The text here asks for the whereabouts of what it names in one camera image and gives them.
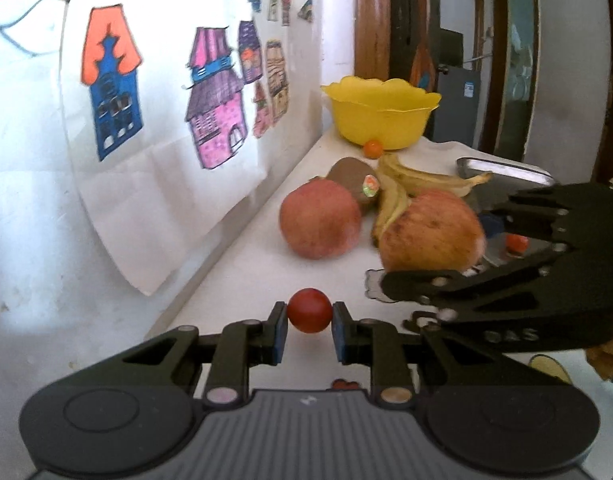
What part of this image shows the painted figure door poster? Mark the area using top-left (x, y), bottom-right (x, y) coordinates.
top-left (409, 0), bottom-right (441, 91)

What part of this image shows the wooden door frame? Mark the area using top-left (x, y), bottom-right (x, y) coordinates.
top-left (354, 0), bottom-right (392, 81)

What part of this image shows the metal tray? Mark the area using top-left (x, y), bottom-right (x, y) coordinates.
top-left (455, 156), bottom-right (560, 273)

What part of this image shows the paper with house drawings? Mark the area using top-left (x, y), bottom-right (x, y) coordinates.
top-left (60, 0), bottom-right (323, 297)

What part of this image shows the red apple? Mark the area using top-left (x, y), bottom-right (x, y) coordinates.
top-left (378, 190), bottom-right (487, 273)
top-left (279, 180), bottom-right (363, 261)

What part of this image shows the white paper blue line drawing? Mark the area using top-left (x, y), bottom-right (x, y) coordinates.
top-left (0, 0), bottom-right (82, 58)

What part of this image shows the red cherry tomato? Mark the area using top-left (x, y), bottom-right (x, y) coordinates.
top-left (286, 287), bottom-right (334, 334)

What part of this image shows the yellow plastic bowl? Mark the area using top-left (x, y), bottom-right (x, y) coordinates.
top-left (321, 76), bottom-right (442, 151)

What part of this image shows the wooden doorway frame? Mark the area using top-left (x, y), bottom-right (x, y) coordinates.
top-left (479, 0), bottom-right (541, 157)

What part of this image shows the black box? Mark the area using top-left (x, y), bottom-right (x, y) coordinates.
top-left (439, 30), bottom-right (465, 68)

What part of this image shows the white tablecloth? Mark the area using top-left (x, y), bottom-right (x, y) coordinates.
top-left (145, 127), bottom-right (592, 401)

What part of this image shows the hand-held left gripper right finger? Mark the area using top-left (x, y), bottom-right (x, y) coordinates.
top-left (333, 301), bottom-right (572, 406)

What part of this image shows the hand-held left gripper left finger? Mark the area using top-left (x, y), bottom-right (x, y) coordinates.
top-left (86, 302), bottom-right (288, 406)

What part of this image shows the yellow banana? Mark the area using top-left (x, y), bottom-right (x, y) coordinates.
top-left (377, 152), bottom-right (493, 198)
top-left (371, 172), bottom-right (412, 249)

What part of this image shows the brown kiwi with sticker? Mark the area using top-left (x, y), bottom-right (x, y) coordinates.
top-left (327, 156), bottom-right (382, 215)

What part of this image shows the dark door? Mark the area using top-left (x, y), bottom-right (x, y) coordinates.
top-left (389, 0), bottom-right (482, 92)

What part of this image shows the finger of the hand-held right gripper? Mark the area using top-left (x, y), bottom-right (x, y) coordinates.
top-left (479, 182), bottom-right (613, 247)
top-left (381, 240), bottom-right (613, 354)

